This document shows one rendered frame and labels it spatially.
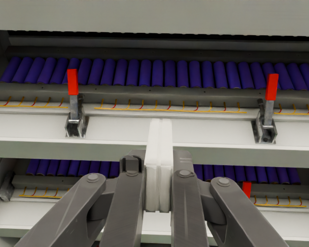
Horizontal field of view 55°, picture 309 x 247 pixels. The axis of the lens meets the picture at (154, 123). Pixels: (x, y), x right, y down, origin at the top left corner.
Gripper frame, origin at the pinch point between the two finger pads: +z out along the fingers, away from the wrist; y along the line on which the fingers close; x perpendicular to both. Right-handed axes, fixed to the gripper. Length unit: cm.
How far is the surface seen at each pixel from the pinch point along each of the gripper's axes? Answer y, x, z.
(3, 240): -30, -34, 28
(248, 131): 12.4, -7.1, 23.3
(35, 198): -23.3, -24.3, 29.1
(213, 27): 5.4, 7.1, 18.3
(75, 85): -11.8, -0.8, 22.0
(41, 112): -18.1, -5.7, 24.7
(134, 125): -4.1, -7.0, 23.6
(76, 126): -12.4, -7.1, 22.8
